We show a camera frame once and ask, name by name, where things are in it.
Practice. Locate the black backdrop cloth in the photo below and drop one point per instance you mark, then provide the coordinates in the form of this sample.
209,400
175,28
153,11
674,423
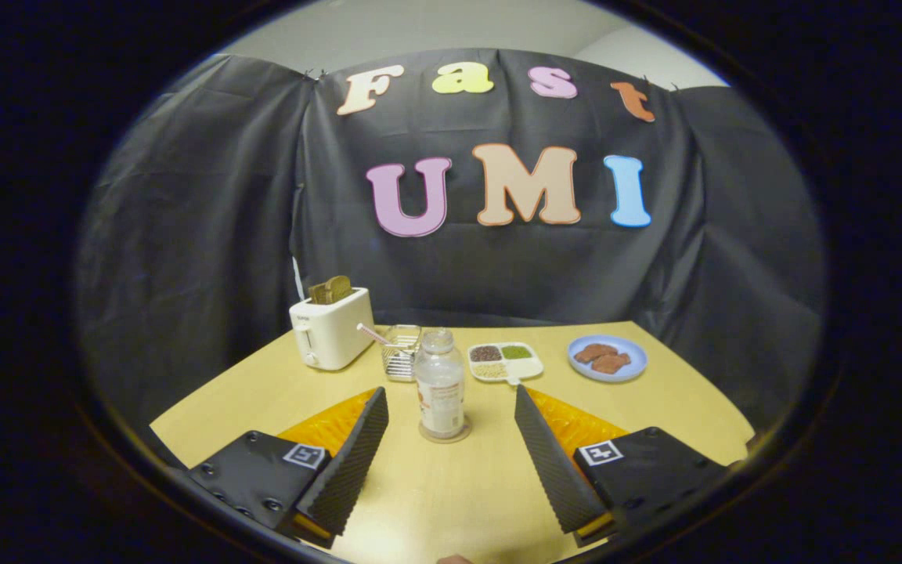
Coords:
498,258

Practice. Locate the round clear coaster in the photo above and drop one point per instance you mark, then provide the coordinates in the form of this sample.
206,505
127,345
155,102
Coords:
445,434

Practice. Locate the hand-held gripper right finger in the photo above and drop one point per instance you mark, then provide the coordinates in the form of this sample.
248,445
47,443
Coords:
553,462

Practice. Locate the brown toast slice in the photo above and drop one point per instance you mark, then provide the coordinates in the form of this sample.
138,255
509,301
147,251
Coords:
330,290

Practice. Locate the blue plate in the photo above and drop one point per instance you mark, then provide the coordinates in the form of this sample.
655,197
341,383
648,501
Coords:
607,358

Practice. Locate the white toaster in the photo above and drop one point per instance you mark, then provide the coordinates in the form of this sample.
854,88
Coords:
331,333

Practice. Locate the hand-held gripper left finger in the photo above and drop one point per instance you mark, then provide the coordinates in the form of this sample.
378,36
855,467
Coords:
349,466

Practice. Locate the wooden table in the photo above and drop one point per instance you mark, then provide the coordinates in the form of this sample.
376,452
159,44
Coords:
451,486

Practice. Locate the clear plastic juice bottle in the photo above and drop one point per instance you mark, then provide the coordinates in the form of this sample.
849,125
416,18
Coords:
440,384

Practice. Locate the pink drinking straw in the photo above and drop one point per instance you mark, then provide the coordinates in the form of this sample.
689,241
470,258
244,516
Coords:
377,336

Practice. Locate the brown meat slice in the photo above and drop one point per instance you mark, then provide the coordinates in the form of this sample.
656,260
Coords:
595,352
611,363

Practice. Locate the white divided tray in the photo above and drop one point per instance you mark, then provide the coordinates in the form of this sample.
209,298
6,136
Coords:
505,361

